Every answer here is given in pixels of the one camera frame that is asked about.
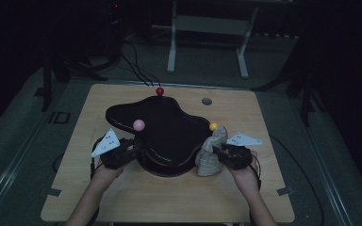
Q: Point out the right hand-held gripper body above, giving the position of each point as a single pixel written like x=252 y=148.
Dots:
x=237 y=155

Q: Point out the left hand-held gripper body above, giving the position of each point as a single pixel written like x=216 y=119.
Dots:
x=116 y=153

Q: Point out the beige fluffy towel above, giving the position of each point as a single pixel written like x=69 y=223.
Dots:
x=209 y=160

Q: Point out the yellow ball knob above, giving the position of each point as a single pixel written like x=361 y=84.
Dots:
x=213 y=126

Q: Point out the black wavy tray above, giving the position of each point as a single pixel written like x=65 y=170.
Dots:
x=169 y=132

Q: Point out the red ball knob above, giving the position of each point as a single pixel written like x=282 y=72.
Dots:
x=159 y=91

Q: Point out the person's right hand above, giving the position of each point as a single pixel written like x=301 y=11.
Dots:
x=246 y=177

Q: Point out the person's left hand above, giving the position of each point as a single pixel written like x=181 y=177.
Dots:
x=106 y=179

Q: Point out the pink ball knob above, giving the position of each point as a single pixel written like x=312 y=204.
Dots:
x=139 y=125

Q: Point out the grey round table grommet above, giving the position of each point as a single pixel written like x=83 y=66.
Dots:
x=206 y=101

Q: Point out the grey tape strip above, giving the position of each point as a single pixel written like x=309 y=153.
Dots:
x=54 y=192
x=285 y=190

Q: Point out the black tripod stand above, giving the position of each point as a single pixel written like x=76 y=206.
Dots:
x=306 y=103

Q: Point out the black metal stand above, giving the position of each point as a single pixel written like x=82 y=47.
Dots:
x=46 y=88

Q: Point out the white metal stand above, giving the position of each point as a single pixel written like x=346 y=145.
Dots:
x=212 y=25

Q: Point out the dark device with red light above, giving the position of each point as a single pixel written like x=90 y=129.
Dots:
x=115 y=5

